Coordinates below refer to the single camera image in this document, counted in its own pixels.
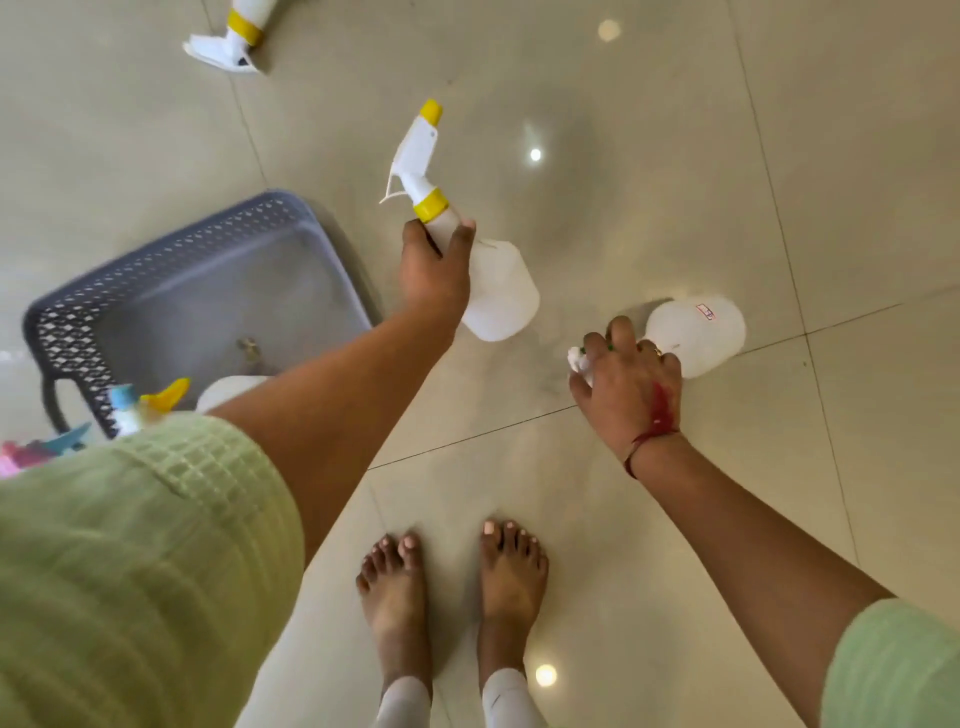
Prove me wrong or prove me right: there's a person's right hand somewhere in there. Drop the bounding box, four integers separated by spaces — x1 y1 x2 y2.
567 315 684 460

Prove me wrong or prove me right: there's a person's left hand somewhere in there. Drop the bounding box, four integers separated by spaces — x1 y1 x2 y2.
399 217 478 322

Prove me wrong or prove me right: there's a grey perforated plastic basket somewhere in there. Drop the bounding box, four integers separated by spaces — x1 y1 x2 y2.
21 190 377 441

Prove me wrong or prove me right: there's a white legging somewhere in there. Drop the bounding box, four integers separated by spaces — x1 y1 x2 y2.
374 675 435 728
480 667 551 728

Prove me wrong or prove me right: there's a person's foot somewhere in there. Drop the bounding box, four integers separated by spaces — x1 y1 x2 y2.
477 519 551 688
355 531 435 700

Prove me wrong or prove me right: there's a red thread bracelet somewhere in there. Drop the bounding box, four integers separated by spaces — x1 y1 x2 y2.
623 427 681 480

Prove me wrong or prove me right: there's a light green left sleeve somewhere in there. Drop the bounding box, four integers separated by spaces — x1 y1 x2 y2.
0 411 306 728

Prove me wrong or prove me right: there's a person's left forearm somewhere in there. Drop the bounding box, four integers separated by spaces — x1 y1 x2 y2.
205 298 460 565

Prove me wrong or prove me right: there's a white plastic bottle body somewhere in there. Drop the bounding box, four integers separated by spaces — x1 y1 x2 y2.
194 374 271 416

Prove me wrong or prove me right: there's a white spray bottle red label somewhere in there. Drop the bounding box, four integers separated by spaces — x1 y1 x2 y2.
567 294 748 388

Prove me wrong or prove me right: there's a white right legging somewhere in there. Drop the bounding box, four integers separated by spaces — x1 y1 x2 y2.
480 667 551 728

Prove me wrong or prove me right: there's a light green right sleeve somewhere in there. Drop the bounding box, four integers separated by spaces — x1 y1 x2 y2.
820 597 960 728

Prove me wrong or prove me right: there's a person's left foot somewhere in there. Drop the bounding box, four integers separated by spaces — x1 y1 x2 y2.
355 531 435 700

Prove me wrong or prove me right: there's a person's right foot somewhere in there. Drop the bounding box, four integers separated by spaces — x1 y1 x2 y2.
477 519 551 688

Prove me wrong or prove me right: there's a white left legging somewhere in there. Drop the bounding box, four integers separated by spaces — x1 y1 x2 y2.
374 675 435 728

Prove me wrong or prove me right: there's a person's right forearm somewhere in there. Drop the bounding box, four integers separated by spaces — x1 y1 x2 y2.
628 433 898 728

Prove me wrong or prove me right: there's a light green sleeve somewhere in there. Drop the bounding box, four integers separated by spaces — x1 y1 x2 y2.
0 411 306 728
820 597 960 728

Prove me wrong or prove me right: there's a white spray bottle yellow collar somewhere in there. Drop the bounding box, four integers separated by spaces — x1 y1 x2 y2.
378 99 542 344
182 0 281 75

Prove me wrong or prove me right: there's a spray bottle blue yellow nozzle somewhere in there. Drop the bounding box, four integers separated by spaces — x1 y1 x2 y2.
108 377 192 438

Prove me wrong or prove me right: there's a light blue spray trigger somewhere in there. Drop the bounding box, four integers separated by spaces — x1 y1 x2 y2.
36 422 93 456

